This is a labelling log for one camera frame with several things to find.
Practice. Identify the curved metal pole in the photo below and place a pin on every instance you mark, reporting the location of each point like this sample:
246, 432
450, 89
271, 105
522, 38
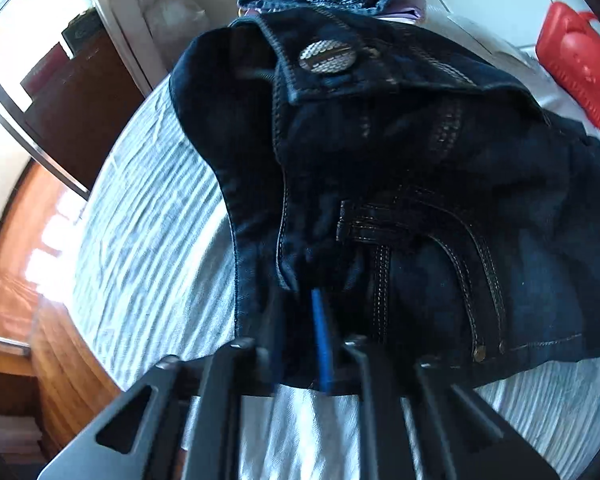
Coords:
35, 150

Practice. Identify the dark wooden cabinet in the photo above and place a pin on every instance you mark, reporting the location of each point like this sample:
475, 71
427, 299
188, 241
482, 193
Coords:
85, 110

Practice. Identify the dark red box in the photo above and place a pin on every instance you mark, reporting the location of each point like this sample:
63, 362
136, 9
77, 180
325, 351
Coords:
45, 67

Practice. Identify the white curtain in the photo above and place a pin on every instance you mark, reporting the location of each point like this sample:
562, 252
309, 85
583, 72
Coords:
177, 30

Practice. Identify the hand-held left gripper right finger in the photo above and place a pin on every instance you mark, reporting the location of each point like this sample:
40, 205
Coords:
323, 340

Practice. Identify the dark green box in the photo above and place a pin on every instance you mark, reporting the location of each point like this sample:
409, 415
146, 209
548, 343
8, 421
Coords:
82, 30

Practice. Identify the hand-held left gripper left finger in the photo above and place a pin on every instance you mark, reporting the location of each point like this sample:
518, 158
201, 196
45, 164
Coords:
252, 375

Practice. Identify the red bear-face suitcase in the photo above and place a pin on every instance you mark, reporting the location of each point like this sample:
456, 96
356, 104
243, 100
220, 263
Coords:
575, 60

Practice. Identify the dark blue jeans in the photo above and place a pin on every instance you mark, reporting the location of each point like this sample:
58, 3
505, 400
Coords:
405, 160

